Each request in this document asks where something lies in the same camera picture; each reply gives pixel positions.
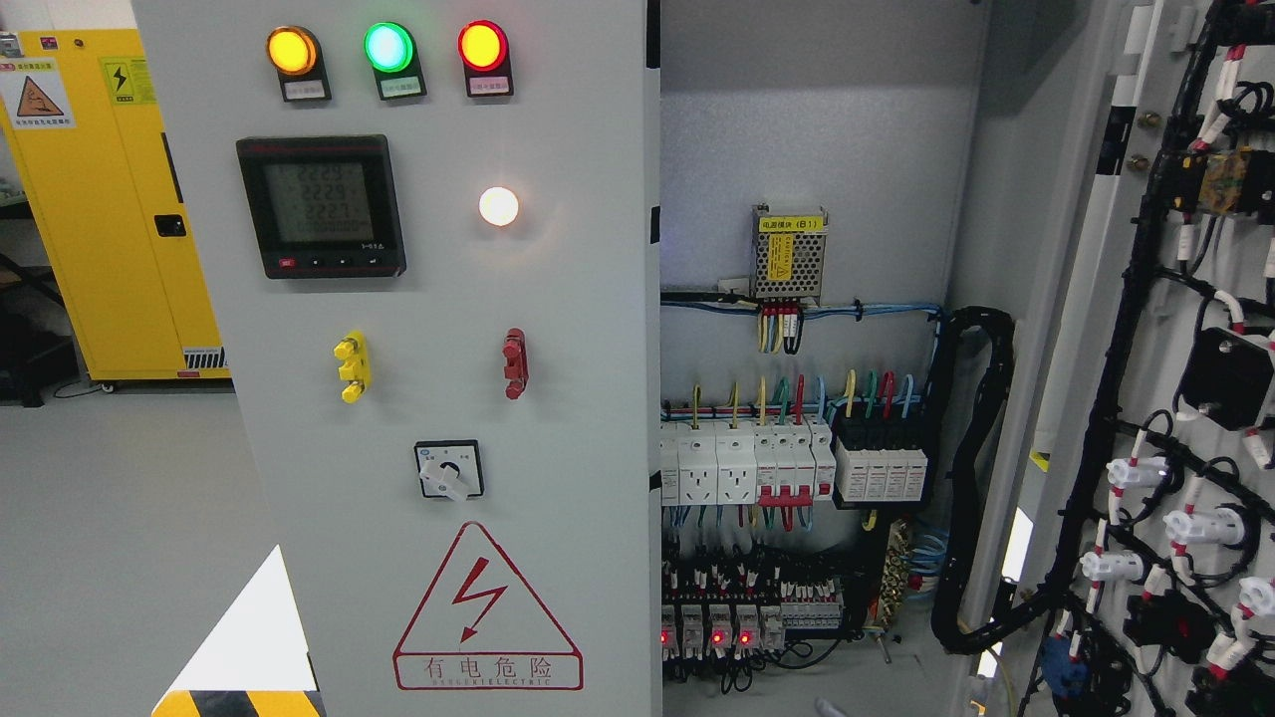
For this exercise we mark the metal mesh power supply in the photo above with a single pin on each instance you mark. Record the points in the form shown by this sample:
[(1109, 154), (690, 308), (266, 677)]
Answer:
[(788, 253)]

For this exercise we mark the black digital power meter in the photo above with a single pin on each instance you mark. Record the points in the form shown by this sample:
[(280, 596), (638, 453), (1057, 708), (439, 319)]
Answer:
[(323, 207)]

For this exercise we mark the green indicator lamp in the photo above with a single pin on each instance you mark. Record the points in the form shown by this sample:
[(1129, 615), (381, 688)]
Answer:
[(394, 59)]

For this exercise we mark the white indicator lamp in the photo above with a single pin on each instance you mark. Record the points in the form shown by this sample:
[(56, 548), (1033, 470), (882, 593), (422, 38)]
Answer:
[(498, 206)]

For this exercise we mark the lower relay terminal row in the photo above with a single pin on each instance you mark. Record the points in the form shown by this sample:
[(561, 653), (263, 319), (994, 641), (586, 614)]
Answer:
[(730, 616)]

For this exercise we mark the yellow terminal post block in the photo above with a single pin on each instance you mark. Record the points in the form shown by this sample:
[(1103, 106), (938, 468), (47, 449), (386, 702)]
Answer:
[(353, 355)]

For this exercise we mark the black rotary selector switch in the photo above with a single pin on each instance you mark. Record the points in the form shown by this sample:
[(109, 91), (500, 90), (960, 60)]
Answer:
[(449, 469)]

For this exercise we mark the yellow indicator lamp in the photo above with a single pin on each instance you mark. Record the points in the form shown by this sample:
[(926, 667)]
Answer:
[(298, 60)]

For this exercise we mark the red electric hazard sticker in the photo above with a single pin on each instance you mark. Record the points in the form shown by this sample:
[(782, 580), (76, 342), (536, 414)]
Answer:
[(480, 626)]

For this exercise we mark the grey cabinet door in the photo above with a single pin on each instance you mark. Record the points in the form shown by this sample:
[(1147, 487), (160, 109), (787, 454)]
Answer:
[(568, 466), (1111, 499)]

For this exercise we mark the white breaker and socket row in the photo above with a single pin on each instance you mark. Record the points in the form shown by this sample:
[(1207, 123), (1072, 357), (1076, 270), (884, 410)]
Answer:
[(722, 462)]

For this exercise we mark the black white surge protector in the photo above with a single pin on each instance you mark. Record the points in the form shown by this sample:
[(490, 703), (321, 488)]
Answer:
[(881, 462)]

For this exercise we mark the yellow safety storage cabinet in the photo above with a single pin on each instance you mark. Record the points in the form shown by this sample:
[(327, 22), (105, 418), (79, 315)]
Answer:
[(82, 120)]

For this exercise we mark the red indicator lamp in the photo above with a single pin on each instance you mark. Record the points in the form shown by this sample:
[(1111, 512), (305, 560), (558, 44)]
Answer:
[(485, 55)]

